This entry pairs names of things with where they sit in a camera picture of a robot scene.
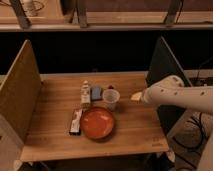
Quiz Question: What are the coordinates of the translucent white cup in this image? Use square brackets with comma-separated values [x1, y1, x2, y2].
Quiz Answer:
[102, 89, 120, 111]

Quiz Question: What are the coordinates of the orange ceramic bowl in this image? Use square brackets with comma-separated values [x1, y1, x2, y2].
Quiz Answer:
[80, 107, 115, 140]

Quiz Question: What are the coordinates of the blue sponge block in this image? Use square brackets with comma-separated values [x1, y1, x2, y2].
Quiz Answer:
[91, 86, 102, 101]

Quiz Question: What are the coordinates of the flat snack bar package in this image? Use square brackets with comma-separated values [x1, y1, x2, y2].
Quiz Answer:
[69, 109, 83, 135]

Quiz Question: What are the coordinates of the black cable on floor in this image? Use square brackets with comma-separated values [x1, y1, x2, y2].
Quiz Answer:
[171, 112, 210, 159]

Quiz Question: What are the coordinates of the right dark divider panel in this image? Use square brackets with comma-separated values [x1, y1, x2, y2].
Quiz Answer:
[145, 36, 193, 134]

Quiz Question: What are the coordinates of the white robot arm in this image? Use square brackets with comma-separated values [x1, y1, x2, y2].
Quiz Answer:
[131, 75, 213, 116]

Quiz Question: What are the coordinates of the white small bottle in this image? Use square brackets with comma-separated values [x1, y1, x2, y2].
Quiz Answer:
[81, 81, 91, 108]

